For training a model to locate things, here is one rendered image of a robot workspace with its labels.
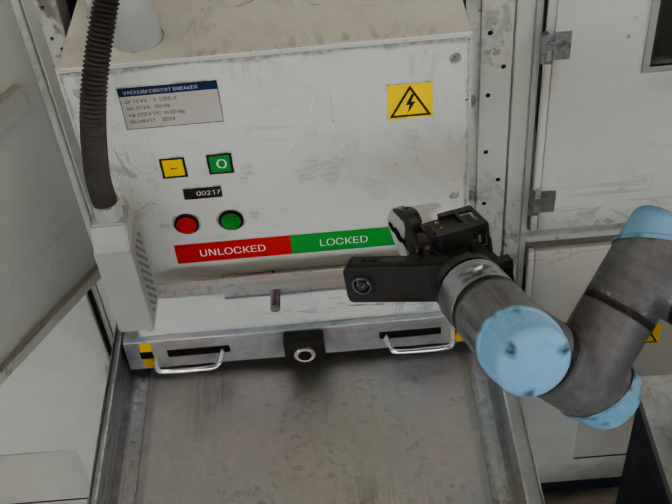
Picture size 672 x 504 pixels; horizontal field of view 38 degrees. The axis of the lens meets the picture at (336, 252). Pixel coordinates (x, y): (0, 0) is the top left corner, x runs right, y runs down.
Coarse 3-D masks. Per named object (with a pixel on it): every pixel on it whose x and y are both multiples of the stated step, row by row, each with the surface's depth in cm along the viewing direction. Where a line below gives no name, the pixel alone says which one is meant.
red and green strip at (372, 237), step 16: (240, 240) 134; (256, 240) 134; (272, 240) 134; (288, 240) 135; (304, 240) 135; (320, 240) 135; (336, 240) 135; (352, 240) 135; (368, 240) 135; (384, 240) 135; (176, 256) 136; (192, 256) 136; (208, 256) 136; (224, 256) 136; (240, 256) 136; (256, 256) 136
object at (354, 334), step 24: (432, 312) 146; (144, 336) 147; (168, 336) 146; (192, 336) 146; (216, 336) 146; (240, 336) 146; (264, 336) 146; (336, 336) 147; (360, 336) 147; (408, 336) 148; (432, 336) 148; (192, 360) 149; (216, 360) 149
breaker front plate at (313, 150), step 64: (192, 64) 115; (256, 64) 115; (320, 64) 116; (384, 64) 116; (448, 64) 117; (192, 128) 121; (256, 128) 122; (320, 128) 122; (384, 128) 123; (448, 128) 123; (128, 192) 128; (256, 192) 129; (320, 192) 129; (384, 192) 130; (448, 192) 130; (320, 256) 137; (192, 320) 145; (256, 320) 145; (320, 320) 146
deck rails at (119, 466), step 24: (120, 336) 148; (120, 360) 146; (120, 384) 145; (144, 384) 150; (480, 384) 145; (120, 408) 144; (144, 408) 146; (480, 408) 142; (504, 408) 135; (120, 432) 143; (480, 432) 139; (504, 432) 137; (120, 456) 140; (504, 456) 135; (120, 480) 137; (504, 480) 132
